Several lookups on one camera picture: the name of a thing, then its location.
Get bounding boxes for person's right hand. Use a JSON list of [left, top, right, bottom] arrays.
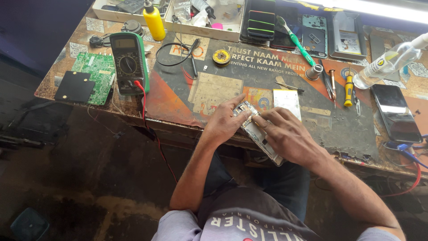
[[251, 107, 324, 167]]

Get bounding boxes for person's left hand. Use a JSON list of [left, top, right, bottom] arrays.
[[203, 94, 252, 145]]

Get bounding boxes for smartphone with metal frame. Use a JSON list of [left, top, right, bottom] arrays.
[[233, 100, 286, 167]]

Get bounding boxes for white flat phone battery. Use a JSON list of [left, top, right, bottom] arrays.
[[273, 89, 302, 121]]

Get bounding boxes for thin metal pick tool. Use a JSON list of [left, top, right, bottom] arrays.
[[274, 81, 305, 93]]

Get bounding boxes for dark printed repair mat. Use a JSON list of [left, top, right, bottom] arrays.
[[145, 33, 380, 162]]

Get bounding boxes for small metal loupe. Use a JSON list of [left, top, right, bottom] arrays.
[[305, 64, 324, 81]]

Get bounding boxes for dark metal tweezers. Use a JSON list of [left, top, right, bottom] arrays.
[[317, 59, 335, 101]]

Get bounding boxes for blue jeans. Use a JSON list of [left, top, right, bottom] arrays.
[[202, 151, 312, 222]]

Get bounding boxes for green white toothbrush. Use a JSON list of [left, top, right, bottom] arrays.
[[276, 15, 317, 67]]

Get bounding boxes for dark phone with red edge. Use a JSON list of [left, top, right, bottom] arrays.
[[270, 5, 299, 50]]

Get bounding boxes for stack of black phone parts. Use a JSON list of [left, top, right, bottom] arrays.
[[240, 0, 277, 43]]

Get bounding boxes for grey printed t-shirt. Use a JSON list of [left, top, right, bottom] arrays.
[[151, 187, 407, 241]]

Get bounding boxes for white tray with small parts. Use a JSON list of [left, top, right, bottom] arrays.
[[163, 0, 247, 43]]

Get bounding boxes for grey opened phone with battery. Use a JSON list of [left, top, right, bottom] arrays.
[[327, 11, 368, 62]]

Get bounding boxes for black smartphone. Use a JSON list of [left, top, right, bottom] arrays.
[[370, 84, 424, 144]]

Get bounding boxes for clear spray bottle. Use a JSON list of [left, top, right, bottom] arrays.
[[352, 32, 428, 90]]

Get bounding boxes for black nozzle bottle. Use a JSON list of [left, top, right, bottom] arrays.
[[191, 0, 216, 20]]

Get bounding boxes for white tube light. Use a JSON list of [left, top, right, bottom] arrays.
[[300, 0, 428, 25]]

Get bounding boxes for yellow squeeze bottle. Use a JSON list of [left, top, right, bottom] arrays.
[[143, 0, 167, 42]]

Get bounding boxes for green black multimeter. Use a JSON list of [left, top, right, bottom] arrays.
[[109, 32, 150, 96]]

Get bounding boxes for round black speaker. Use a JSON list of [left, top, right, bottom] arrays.
[[121, 19, 145, 37]]

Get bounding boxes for green circuit board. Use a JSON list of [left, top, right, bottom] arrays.
[[71, 52, 116, 106]]

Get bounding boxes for white tray with dark parts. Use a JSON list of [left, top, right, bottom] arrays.
[[92, 0, 168, 26]]

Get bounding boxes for black square plate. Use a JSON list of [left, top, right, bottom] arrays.
[[54, 71, 96, 103]]

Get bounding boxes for dark blue stool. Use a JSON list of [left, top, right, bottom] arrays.
[[10, 207, 50, 241]]

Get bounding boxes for copper handled screwdriver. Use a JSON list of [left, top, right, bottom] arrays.
[[328, 69, 337, 108]]

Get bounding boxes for yellow solder wire spool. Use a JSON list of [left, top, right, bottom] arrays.
[[212, 49, 231, 67]]

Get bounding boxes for yellow handled screwdriver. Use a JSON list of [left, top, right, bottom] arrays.
[[343, 68, 354, 108]]

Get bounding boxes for teal phone frame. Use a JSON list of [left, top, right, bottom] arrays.
[[302, 14, 328, 59]]

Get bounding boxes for black probe with cable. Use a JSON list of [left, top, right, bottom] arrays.
[[155, 37, 201, 81]]

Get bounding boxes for red multimeter probe cable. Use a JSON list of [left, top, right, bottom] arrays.
[[133, 80, 178, 183]]

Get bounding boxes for blue cable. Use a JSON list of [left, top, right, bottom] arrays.
[[383, 134, 428, 170]]

